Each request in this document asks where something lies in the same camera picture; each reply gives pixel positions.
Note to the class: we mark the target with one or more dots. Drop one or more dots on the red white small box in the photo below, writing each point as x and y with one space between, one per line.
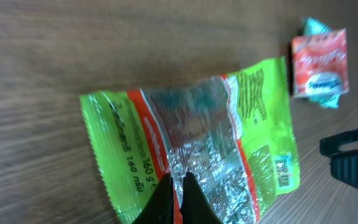
320 64

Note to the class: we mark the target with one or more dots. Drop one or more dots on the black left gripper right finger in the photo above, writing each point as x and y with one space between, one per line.
195 208

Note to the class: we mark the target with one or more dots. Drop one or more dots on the light teal wipes packet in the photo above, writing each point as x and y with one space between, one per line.
312 27

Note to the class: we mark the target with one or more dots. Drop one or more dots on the green gummy candy bag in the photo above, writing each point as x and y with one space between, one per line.
232 131

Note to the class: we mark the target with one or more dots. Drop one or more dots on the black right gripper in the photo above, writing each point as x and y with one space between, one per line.
344 164

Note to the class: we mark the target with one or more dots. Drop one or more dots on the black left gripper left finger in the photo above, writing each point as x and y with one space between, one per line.
160 207

